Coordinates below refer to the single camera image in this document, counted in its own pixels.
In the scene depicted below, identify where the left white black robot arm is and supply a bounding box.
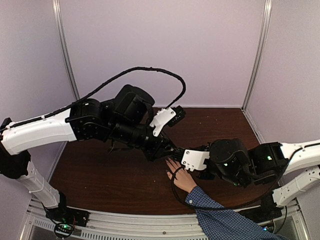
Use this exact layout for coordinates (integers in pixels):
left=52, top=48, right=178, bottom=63
left=0, top=84, right=176, bottom=222

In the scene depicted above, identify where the blue checked shirt forearm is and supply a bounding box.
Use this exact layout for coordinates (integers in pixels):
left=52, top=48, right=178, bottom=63
left=185, top=186, right=286, bottom=240

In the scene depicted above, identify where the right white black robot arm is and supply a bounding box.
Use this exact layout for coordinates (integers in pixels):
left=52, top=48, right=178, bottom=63
left=193, top=138, right=320, bottom=188

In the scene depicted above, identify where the pale hand with long nails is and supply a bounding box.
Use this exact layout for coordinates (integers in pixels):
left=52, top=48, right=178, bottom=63
left=165, top=158, right=197, bottom=194

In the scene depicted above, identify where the round green circuit board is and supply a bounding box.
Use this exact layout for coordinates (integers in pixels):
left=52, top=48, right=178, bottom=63
left=53, top=222, right=75, bottom=239

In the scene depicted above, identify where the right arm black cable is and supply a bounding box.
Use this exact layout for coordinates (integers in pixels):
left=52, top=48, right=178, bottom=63
left=171, top=166, right=283, bottom=211

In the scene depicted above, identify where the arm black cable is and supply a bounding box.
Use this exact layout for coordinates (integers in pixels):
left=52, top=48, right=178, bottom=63
left=171, top=166, right=283, bottom=211
left=4, top=66, right=187, bottom=128

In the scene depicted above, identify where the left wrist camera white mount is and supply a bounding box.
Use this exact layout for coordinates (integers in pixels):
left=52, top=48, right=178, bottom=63
left=149, top=105, right=186, bottom=137

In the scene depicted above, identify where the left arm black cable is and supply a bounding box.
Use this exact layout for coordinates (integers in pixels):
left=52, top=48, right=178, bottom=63
left=4, top=66, right=187, bottom=128

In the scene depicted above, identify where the right aluminium corner post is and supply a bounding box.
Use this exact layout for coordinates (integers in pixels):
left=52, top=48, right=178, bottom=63
left=241, top=0, right=273, bottom=143

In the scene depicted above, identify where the aluminium corner post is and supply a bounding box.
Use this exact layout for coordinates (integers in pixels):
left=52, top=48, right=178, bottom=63
left=52, top=0, right=80, bottom=108
left=241, top=0, right=273, bottom=143

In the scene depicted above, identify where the left aluminium corner post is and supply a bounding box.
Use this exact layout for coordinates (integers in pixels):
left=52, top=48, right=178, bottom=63
left=52, top=0, right=80, bottom=108

